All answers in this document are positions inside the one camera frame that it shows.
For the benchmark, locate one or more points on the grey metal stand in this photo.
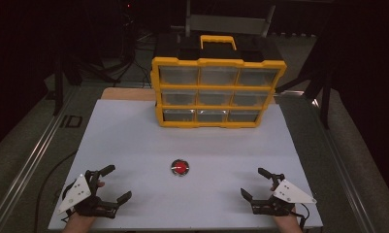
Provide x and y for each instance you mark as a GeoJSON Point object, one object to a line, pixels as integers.
{"type": "Point", "coordinates": [227, 23]}

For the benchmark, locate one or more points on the clear plastic pulled drawer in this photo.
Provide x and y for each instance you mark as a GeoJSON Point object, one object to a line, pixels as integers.
{"type": "Point", "coordinates": [212, 116]}

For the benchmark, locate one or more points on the set of clear cabinet bins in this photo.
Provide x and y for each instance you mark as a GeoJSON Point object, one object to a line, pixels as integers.
{"type": "Point", "coordinates": [179, 76]}

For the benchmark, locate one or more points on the round red and black disc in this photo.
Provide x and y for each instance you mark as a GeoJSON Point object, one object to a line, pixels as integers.
{"type": "Point", "coordinates": [179, 167]}

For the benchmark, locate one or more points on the black tripod stand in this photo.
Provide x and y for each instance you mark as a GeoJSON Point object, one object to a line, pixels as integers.
{"type": "Point", "coordinates": [58, 84]}

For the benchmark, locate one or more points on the aluminium frame rail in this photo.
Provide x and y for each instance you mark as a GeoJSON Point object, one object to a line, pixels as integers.
{"type": "Point", "coordinates": [344, 168]}
{"type": "Point", "coordinates": [30, 161]}

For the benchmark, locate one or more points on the yellow and black organizer cabinet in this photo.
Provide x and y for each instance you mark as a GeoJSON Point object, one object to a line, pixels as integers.
{"type": "Point", "coordinates": [214, 87]}

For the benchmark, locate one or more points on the black metal stand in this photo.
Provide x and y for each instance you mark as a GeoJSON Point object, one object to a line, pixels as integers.
{"type": "Point", "coordinates": [325, 106]}

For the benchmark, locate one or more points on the person's left hand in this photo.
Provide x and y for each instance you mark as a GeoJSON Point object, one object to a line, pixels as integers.
{"type": "Point", "coordinates": [82, 220]}

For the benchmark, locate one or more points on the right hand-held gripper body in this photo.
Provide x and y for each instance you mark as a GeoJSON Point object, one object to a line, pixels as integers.
{"type": "Point", "coordinates": [292, 194]}

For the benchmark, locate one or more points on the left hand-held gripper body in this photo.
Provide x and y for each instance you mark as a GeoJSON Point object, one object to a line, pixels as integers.
{"type": "Point", "coordinates": [75, 192]}

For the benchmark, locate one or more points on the person's right hand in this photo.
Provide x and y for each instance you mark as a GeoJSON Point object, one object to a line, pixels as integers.
{"type": "Point", "coordinates": [284, 219]}

